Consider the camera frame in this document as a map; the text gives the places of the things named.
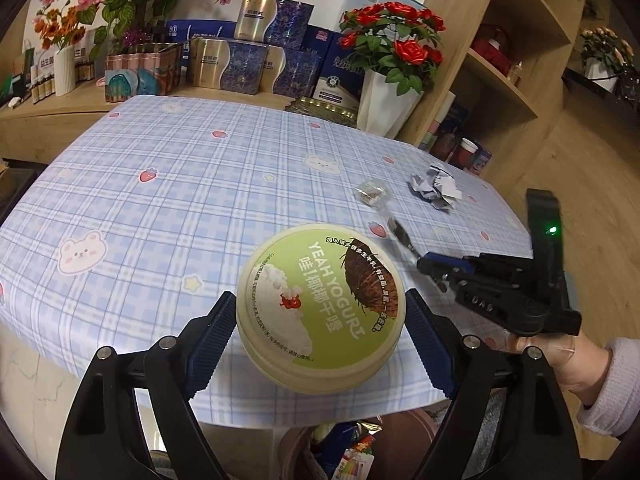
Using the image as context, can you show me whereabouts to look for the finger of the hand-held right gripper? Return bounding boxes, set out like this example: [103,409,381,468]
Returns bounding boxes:
[416,251,535,283]
[434,272,512,323]

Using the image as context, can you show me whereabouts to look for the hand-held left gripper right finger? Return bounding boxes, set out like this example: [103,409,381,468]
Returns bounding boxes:
[404,289,585,480]

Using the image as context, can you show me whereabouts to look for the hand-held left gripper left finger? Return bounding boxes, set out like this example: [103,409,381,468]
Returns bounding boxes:
[55,290,238,480]

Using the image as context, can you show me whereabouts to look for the black plastic fork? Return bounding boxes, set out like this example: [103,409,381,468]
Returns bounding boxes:
[386,216,426,263]

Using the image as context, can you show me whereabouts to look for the brown plastic bin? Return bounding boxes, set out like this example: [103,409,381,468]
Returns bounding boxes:
[277,407,451,480]

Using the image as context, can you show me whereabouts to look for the green lid yogurt tub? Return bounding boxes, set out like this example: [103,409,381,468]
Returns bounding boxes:
[235,222,403,395]

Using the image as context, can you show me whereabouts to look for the blue carton box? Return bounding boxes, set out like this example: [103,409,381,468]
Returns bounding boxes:
[307,422,361,480]

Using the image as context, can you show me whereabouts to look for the green paper cup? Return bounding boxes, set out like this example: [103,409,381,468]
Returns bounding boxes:
[310,421,336,448]

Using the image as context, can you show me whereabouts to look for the person's right forearm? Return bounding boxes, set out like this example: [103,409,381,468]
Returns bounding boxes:
[576,336,640,437]

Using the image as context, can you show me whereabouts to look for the person's right hand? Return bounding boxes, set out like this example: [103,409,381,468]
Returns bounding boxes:
[505,331,614,407]

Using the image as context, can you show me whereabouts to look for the crumpled white paper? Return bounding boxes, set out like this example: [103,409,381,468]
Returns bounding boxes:
[409,161,463,211]

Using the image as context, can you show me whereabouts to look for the fluffy seat cushion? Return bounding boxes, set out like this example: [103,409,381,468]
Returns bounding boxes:
[477,387,513,431]

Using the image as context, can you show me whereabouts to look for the clear plastic wrapper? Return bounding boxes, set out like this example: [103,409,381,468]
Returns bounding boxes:
[354,179,390,207]

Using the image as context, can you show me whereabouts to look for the small purple box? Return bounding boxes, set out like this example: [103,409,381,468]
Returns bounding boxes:
[469,142,494,176]

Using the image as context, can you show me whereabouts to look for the red white paper cup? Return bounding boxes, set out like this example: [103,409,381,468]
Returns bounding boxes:
[452,137,476,169]

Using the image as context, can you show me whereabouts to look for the brown glass cup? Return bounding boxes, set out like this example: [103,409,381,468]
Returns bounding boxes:
[429,129,459,162]

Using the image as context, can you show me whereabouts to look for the stack of pastel cups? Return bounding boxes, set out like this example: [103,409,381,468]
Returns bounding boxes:
[418,91,456,151]

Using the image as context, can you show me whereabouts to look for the dark blue printed box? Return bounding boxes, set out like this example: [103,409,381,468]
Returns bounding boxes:
[440,101,467,134]

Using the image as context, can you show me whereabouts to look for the red roses in white vase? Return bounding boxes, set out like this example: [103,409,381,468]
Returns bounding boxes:
[340,2,446,138]

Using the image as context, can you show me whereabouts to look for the black shelf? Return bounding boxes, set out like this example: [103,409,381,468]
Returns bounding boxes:
[561,66,640,107]

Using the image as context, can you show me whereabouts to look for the gold leaf tray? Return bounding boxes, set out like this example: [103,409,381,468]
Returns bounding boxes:
[284,95,362,122]

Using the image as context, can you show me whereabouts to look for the wooden shelf unit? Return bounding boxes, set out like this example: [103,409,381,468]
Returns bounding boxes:
[400,0,588,178]

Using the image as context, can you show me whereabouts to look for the dark blue crest box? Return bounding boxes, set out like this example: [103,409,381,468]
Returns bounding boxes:
[311,37,367,107]

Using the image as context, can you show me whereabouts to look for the red gift basket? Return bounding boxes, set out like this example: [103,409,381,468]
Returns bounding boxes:
[470,24,514,74]

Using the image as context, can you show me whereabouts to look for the pink flowers in white pot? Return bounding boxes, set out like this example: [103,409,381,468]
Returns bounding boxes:
[579,26,632,92]

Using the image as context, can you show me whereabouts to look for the blue gold gift box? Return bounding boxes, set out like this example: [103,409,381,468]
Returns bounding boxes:
[189,37,266,97]
[234,0,315,43]
[260,44,323,95]

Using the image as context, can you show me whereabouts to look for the dark blue red logo box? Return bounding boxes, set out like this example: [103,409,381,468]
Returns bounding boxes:
[306,25,335,56]

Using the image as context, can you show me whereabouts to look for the teal round ornament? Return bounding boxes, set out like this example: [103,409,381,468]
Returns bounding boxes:
[104,70,168,104]

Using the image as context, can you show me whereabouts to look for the striped pink planter box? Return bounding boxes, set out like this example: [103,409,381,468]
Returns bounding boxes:
[103,42,185,103]

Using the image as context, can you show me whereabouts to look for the row of small bottles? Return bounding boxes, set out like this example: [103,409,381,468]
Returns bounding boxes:
[30,60,97,105]

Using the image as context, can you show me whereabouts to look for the orange flowers in white vase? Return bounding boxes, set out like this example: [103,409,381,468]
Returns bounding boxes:
[35,7,88,97]

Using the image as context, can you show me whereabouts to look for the blue white carton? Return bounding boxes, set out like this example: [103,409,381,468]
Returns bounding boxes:
[164,19,241,61]

